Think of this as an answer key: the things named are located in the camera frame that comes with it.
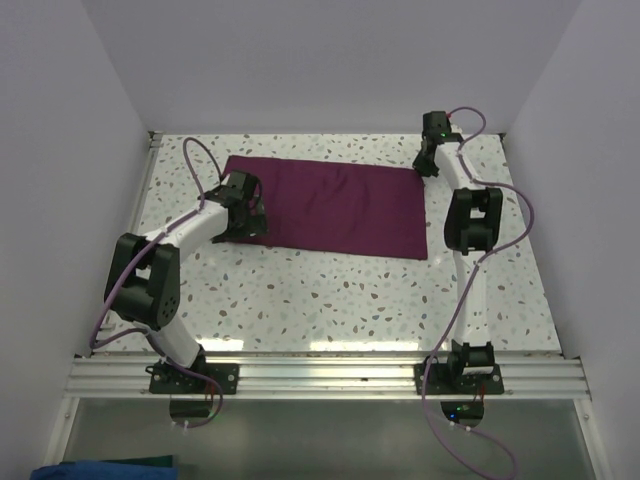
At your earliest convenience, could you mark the purple surgical cloth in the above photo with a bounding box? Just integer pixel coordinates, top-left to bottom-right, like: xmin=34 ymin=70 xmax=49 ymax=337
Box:
xmin=225 ymin=155 xmax=428 ymax=260

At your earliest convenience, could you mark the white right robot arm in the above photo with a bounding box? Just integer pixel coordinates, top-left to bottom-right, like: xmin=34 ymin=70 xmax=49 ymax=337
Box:
xmin=413 ymin=111 xmax=503 ymax=393

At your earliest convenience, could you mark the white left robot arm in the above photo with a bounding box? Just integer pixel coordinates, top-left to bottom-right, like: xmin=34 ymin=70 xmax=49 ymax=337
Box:
xmin=104 ymin=170 xmax=268 ymax=393

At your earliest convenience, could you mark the blue cloth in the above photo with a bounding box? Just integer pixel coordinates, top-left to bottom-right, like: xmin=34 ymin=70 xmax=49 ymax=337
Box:
xmin=30 ymin=461 xmax=178 ymax=480

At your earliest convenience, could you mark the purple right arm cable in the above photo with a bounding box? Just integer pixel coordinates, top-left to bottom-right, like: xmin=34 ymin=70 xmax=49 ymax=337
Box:
xmin=418 ymin=105 xmax=538 ymax=480

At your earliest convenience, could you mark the aluminium left side rail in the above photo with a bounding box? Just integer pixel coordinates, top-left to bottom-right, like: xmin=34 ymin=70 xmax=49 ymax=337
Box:
xmin=128 ymin=131 xmax=164 ymax=232

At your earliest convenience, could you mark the aluminium rail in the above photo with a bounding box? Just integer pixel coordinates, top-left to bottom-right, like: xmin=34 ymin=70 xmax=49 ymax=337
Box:
xmin=63 ymin=352 xmax=591 ymax=400
xmin=128 ymin=131 xmax=164 ymax=232

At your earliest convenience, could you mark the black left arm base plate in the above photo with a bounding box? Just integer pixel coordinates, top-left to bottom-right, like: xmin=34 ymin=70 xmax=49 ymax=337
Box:
xmin=145 ymin=362 xmax=240 ymax=395

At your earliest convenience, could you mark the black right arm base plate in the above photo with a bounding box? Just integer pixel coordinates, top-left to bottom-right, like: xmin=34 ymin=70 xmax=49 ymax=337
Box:
xmin=414 ymin=362 xmax=505 ymax=395

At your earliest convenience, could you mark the aluminium front rail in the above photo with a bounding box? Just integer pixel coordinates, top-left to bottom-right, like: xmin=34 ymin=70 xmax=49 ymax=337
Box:
xmin=63 ymin=352 xmax=591 ymax=400

